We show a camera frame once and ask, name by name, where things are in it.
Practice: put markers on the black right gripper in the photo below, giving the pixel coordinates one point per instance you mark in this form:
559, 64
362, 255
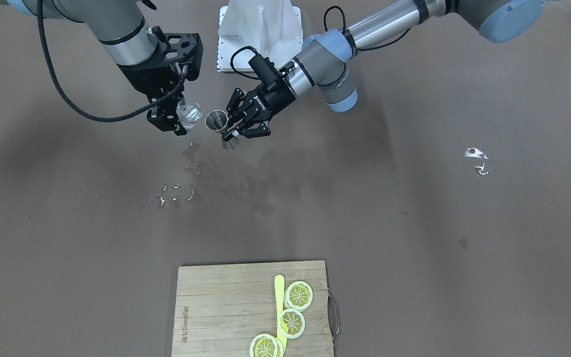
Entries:
145, 81

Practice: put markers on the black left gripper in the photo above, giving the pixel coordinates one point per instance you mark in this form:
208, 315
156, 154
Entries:
276, 97

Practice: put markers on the clear glass measuring cup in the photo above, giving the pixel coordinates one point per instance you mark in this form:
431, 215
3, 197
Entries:
189, 112

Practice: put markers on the steel jigger shaker cup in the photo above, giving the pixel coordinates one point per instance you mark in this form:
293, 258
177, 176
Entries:
217, 121

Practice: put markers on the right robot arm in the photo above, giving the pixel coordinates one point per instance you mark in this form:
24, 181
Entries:
139, 51

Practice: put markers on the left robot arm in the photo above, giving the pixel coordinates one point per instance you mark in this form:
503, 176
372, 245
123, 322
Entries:
322, 61

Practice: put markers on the yellow plastic knife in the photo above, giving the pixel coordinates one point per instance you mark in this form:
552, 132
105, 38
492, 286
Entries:
279, 288

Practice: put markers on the lemon slice upper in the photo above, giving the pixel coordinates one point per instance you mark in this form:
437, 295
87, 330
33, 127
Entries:
298, 295

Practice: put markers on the lemon slice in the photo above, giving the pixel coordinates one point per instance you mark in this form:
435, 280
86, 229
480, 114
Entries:
265, 345
298, 295
291, 323

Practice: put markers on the bamboo cutting board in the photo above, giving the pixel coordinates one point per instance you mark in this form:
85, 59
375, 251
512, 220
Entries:
221, 308

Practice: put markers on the lemon slice middle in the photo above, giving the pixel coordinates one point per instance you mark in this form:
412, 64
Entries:
291, 323

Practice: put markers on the lemon slice lower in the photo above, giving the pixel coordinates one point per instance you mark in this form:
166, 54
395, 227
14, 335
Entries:
265, 345

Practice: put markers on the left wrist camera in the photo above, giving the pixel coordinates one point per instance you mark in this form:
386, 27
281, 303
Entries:
264, 70

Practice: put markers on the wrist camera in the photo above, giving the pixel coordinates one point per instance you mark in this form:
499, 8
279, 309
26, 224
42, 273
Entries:
264, 70
183, 49

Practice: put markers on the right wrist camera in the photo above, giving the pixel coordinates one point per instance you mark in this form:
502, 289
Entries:
183, 49

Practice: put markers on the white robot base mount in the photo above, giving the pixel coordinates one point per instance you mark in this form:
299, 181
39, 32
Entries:
272, 27

